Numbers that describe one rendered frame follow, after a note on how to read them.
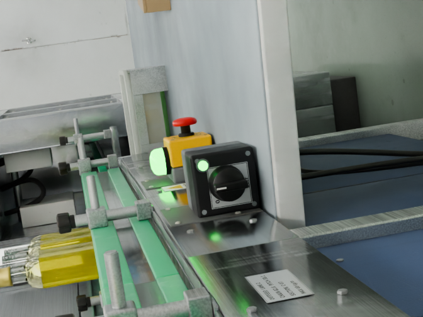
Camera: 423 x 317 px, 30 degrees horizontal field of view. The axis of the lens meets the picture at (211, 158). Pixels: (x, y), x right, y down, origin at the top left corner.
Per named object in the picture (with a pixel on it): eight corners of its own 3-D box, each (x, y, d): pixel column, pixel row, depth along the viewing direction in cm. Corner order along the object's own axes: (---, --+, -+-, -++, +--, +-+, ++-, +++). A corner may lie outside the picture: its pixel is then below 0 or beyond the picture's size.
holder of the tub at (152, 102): (172, 177, 193) (140, 182, 191) (155, 65, 189) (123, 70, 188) (182, 188, 176) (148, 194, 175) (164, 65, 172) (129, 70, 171)
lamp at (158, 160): (168, 172, 131) (150, 175, 130) (164, 145, 130) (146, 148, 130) (172, 175, 126) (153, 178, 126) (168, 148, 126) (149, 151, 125)
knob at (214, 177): (246, 197, 98) (252, 202, 95) (211, 203, 97) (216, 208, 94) (241, 161, 97) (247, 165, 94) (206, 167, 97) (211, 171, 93)
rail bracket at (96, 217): (152, 214, 113) (58, 230, 111) (145, 164, 112) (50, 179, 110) (155, 219, 110) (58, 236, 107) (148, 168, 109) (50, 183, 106)
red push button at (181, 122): (172, 139, 130) (170, 118, 130) (196, 135, 131) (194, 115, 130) (176, 141, 126) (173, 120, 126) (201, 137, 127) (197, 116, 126)
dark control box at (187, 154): (249, 197, 107) (188, 207, 105) (242, 139, 105) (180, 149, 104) (264, 208, 99) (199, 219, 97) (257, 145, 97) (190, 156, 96)
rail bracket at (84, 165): (124, 207, 173) (67, 217, 171) (112, 131, 170) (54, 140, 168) (124, 209, 170) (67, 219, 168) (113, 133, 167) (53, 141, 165)
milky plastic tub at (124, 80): (167, 156, 192) (131, 162, 191) (153, 65, 189) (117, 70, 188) (177, 165, 175) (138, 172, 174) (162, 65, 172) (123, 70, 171)
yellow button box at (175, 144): (211, 171, 133) (168, 178, 132) (205, 127, 132) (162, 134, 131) (219, 177, 127) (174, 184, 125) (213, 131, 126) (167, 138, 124)
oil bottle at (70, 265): (141, 263, 150) (28, 284, 147) (137, 234, 150) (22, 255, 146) (145, 270, 145) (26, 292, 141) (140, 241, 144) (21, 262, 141)
